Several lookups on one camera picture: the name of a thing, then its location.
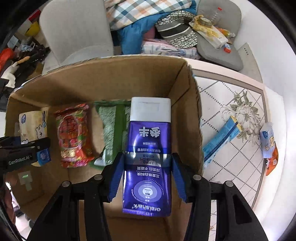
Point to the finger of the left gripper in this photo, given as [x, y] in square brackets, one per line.
[15, 155]

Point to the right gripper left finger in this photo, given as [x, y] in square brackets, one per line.
[115, 175]

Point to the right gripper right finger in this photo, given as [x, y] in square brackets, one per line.
[235, 218]

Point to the orange snack packet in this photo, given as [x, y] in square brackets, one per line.
[272, 162]

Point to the blue cartoon tissue pack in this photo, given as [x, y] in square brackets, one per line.
[267, 140]

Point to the long blue snack packet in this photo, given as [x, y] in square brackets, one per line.
[231, 129]

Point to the purple toothpaste tube white cap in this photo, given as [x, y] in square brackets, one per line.
[147, 174]

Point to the yellow tissue pack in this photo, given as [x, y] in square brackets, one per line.
[33, 126]

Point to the red snack packet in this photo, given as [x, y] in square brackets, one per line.
[73, 136]

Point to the red plastic bag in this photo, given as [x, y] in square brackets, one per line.
[6, 55]

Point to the green snack packet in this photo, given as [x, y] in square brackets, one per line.
[115, 116]

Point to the cardboard box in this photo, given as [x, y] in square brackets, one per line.
[114, 78]

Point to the grey chair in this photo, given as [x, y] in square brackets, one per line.
[75, 31]

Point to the blue cloth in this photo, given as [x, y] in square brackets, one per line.
[132, 36]

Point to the plaid blanket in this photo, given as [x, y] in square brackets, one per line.
[123, 13]

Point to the yellow white packet on cushion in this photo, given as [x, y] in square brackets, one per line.
[217, 37]

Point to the striped patterned hat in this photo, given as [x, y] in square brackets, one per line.
[176, 30]

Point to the grey seat cushion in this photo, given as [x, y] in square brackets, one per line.
[217, 25]

